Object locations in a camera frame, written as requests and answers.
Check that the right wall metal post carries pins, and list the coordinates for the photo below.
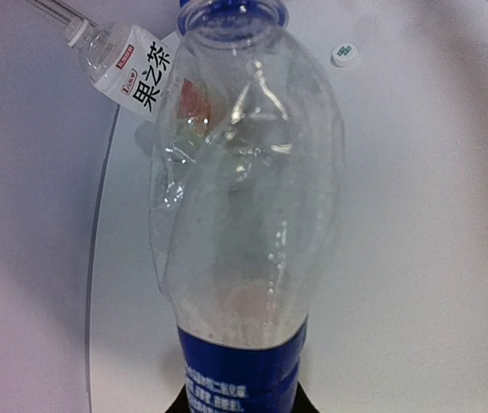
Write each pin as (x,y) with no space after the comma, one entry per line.
(58,10)

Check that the clear tea bottle white label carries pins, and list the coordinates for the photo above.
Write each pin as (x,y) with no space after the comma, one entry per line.
(136,70)

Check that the white bottle cap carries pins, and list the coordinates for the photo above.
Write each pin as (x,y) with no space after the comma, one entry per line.
(344,55)

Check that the clear pepsi bottle blue label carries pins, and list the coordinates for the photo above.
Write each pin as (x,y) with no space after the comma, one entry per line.
(245,178)

